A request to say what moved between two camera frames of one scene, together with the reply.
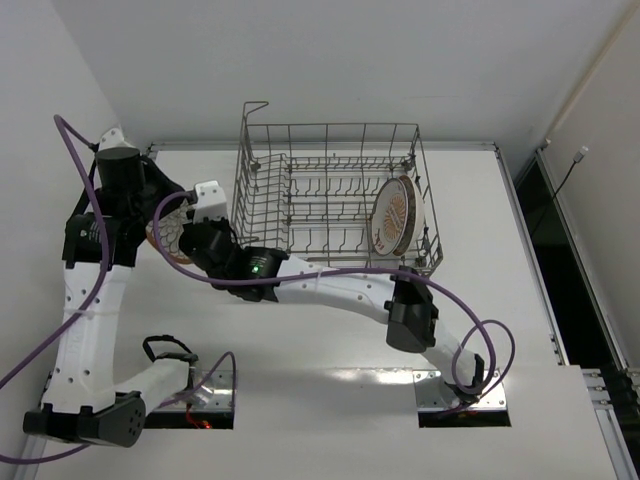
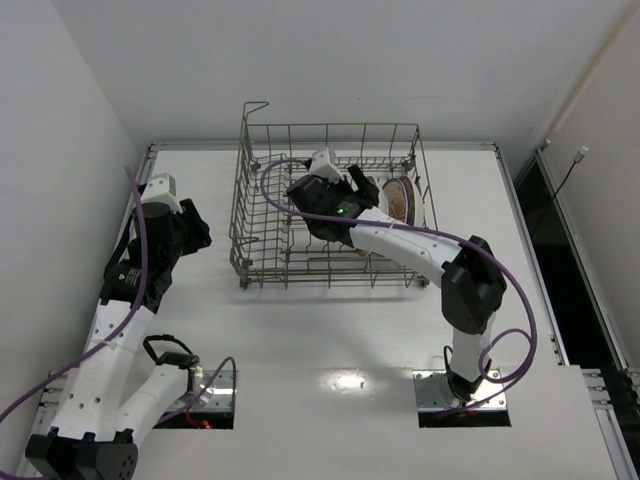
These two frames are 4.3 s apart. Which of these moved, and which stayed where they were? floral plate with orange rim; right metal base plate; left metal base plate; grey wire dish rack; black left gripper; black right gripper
Moved: floral plate with orange rim; black left gripper; black right gripper
Stayed: left metal base plate; right metal base plate; grey wire dish rack
